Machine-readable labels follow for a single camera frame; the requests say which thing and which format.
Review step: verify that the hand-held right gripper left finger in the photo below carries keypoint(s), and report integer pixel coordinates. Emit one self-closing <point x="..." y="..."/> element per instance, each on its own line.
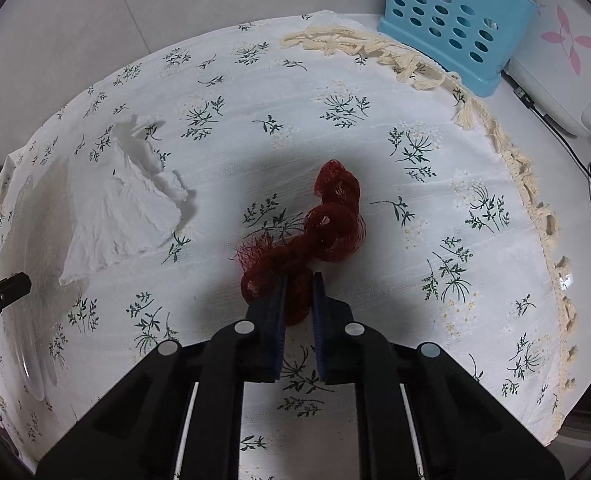
<point x="278" y="320"/>

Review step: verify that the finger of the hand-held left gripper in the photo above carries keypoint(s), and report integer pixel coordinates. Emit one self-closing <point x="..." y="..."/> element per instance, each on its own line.
<point x="0" y="297"/>

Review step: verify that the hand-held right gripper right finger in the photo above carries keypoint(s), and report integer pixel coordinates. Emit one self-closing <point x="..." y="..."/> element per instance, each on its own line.
<point x="320" y="320"/>

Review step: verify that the clear bubble wrap sheet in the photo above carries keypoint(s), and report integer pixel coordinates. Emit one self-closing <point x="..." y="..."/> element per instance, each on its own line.
<point x="35" y="230"/>

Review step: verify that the red mesh net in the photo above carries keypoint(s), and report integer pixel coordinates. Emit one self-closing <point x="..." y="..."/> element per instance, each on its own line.
<point x="335" y="230"/>

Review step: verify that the white crumpled tissue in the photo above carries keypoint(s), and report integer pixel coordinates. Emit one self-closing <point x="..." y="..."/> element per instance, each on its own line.
<point x="120" y="220"/>

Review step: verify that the white floral tablecloth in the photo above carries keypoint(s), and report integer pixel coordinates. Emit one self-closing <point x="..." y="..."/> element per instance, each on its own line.
<point x="375" y="160"/>

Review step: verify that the black usb plug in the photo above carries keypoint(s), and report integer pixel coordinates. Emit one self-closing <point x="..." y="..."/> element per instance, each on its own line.
<point x="525" y="97"/>

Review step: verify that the white rice cooker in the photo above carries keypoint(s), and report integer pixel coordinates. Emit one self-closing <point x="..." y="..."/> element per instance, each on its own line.
<point x="565" y="60"/>

